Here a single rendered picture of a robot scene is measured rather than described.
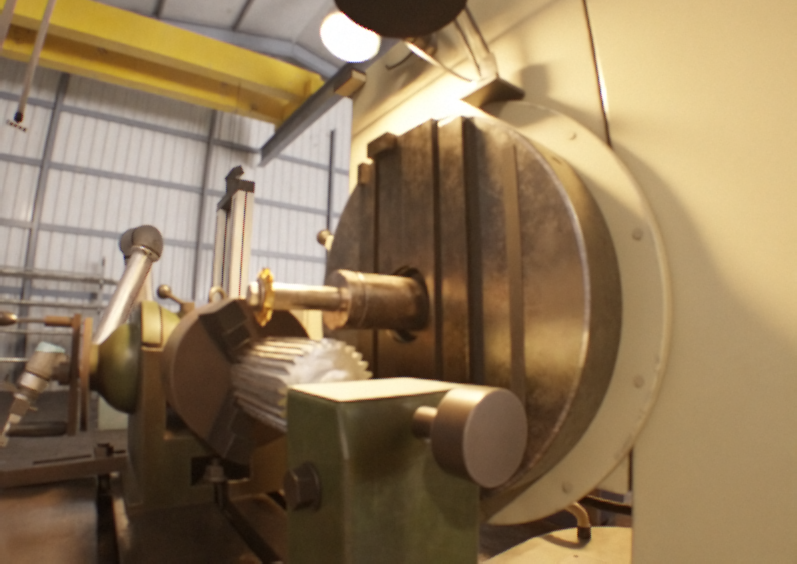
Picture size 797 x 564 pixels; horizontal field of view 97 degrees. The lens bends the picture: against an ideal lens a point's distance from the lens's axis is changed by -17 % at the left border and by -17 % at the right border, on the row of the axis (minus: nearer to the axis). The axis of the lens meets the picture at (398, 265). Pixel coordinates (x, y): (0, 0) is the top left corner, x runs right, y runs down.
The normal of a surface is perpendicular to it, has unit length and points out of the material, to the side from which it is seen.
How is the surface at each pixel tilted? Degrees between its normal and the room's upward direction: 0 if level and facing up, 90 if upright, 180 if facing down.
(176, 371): 90
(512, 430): 90
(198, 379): 90
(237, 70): 90
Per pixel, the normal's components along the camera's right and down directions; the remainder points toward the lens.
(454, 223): -0.79, -0.10
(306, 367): 0.61, -0.13
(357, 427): 0.58, -0.44
